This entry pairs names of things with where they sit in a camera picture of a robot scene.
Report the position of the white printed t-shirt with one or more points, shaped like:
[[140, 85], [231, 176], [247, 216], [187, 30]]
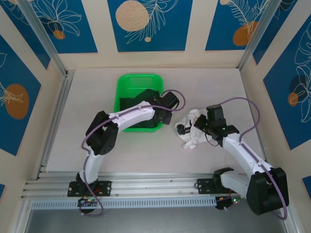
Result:
[[194, 139]]

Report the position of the dark green t-shirt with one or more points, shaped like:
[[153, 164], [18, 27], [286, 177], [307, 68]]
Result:
[[143, 95]]

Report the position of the green plastic basket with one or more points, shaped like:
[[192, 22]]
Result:
[[136, 81]]

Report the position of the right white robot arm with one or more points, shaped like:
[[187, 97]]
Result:
[[264, 194]]

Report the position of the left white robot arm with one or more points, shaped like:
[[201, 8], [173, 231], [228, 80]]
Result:
[[92, 167]]

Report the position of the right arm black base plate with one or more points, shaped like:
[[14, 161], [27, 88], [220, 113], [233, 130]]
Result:
[[204, 186]]

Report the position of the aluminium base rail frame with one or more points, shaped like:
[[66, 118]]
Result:
[[150, 184]]

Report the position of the blue floral wall poster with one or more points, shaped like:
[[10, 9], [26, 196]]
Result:
[[274, 24], [279, 109], [82, 36], [24, 26], [170, 29], [14, 72], [218, 24]]

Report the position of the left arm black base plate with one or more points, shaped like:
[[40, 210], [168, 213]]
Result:
[[104, 188]]

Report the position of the aluminium corner post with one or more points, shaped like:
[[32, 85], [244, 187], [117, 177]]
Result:
[[41, 34], [257, 34]]

